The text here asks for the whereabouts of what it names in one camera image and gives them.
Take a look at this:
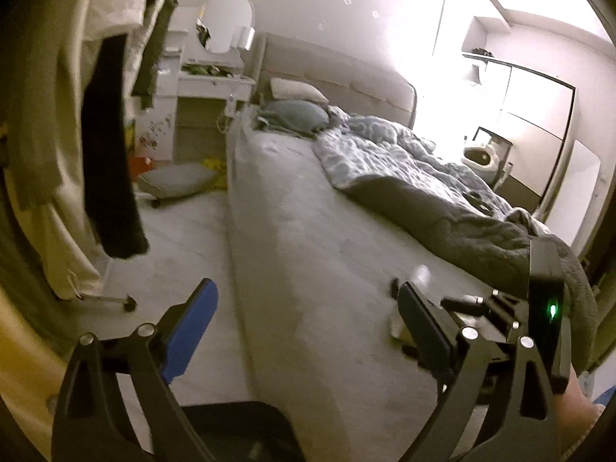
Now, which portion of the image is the red bin on floor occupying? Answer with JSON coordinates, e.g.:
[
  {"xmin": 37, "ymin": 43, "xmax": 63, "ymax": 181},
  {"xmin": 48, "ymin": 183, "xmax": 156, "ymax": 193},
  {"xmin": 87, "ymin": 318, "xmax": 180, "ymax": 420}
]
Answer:
[{"xmin": 127, "ymin": 154, "xmax": 154, "ymax": 182}]

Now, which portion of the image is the black hanging garment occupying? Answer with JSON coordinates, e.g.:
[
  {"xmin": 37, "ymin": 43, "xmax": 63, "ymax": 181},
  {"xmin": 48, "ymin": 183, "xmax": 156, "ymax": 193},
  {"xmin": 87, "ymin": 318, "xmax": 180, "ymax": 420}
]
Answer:
[{"xmin": 80, "ymin": 35, "xmax": 149, "ymax": 260}]

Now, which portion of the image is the oval vanity mirror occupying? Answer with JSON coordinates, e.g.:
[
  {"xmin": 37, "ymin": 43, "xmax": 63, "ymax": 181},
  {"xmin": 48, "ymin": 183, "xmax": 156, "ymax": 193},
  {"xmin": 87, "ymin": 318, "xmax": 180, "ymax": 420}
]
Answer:
[{"xmin": 195, "ymin": 0, "xmax": 256, "ymax": 54}]

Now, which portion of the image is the clothes rack wheeled base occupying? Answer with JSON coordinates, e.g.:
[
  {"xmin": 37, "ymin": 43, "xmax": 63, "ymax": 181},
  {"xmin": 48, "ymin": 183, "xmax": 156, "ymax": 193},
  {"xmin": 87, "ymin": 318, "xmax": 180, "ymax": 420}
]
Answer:
[{"xmin": 67, "ymin": 271, "xmax": 138, "ymax": 313}]

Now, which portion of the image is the grey bed with headboard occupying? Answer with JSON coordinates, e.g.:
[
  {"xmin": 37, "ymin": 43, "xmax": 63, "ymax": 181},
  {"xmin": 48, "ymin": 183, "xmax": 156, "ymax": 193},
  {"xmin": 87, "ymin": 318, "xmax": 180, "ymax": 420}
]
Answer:
[{"xmin": 224, "ymin": 31, "xmax": 579, "ymax": 462}]

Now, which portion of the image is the white appliance by window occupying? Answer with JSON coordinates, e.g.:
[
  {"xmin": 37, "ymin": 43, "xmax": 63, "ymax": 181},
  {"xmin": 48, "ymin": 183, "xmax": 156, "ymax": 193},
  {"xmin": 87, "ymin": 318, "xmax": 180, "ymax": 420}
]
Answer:
[{"xmin": 462, "ymin": 143, "xmax": 500, "ymax": 174}]

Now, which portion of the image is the white vanity desk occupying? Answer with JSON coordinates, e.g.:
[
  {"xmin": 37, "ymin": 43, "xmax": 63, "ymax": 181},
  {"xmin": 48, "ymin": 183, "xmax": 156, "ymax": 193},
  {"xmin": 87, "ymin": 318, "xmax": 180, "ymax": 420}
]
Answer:
[{"xmin": 135, "ymin": 6, "xmax": 255, "ymax": 162}]

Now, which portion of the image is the white pillow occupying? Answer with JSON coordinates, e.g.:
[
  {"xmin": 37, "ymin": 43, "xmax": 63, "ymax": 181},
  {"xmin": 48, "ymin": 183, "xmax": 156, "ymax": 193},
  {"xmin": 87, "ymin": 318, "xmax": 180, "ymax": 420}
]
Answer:
[{"xmin": 269, "ymin": 77, "xmax": 329, "ymax": 104}]

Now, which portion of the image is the right hand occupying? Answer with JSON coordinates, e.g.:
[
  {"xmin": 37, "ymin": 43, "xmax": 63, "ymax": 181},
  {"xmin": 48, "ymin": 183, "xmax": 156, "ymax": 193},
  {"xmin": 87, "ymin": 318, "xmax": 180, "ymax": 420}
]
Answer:
[{"xmin": 553, "ymin": 366, "xmax": 604, "ymax": 461}]

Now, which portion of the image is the grey patterned duvet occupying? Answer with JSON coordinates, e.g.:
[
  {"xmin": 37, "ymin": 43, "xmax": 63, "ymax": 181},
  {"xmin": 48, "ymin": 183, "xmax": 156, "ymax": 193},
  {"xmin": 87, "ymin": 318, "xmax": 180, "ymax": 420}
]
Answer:
[{"xmin": 313, "ymin": 106, "xmax": 597, "ymax": 372}]

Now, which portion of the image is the grey pillow on bed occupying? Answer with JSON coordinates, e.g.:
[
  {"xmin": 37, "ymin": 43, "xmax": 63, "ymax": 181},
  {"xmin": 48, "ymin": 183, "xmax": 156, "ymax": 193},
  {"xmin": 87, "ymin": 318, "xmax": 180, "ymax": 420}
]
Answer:
[{"xmin": 258, "ymin": 99, "xmax": 330, "ymax": 135}]

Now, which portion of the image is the dark green hanging garment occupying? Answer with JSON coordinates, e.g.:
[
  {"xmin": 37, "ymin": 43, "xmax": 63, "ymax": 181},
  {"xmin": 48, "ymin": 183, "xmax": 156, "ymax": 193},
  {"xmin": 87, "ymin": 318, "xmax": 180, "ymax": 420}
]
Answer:
[{"xmin": 132, "ymin": 0, "xmax": 179, "ymax": 110}]

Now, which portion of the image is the beige hanging coat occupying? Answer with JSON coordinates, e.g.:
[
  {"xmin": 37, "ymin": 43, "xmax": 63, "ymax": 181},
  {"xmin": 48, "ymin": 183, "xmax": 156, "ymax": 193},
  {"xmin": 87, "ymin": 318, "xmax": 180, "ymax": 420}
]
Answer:
[{"xmin": 1, "ymin": 0, "xmax": 147, "ymax": 300}]

